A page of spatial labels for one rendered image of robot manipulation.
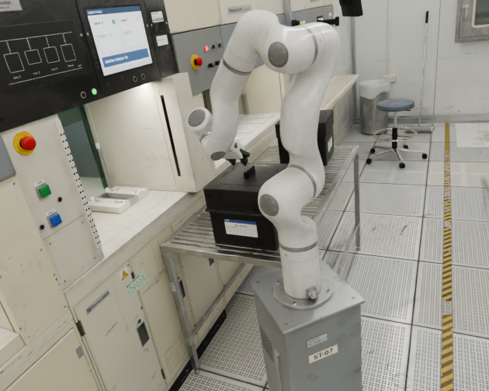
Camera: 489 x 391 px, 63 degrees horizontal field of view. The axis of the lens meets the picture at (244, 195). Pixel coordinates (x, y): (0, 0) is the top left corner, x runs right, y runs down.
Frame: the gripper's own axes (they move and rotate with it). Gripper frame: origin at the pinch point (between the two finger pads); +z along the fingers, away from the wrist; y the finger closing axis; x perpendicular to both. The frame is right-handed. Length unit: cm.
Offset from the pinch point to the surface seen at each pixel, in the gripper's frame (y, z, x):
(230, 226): 4.5, 13.4, 22.5
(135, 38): 39, -29, -36
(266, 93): 56, 120, -108
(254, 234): -5.5, 15.2, 24.3
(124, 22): 39, -36, -38
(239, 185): 0.1, 5.2, 8.0
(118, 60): 39, -34, -23
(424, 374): -68, 93, 63
